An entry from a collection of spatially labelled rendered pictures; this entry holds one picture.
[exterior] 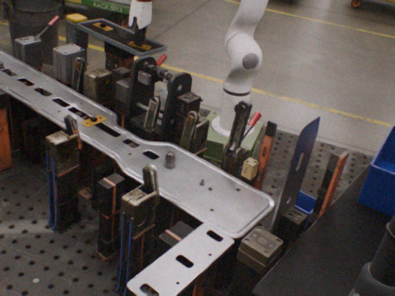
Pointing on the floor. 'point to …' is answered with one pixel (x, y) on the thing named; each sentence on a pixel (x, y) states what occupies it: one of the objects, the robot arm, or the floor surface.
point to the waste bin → (34, 23)
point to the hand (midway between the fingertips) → (139, 39)
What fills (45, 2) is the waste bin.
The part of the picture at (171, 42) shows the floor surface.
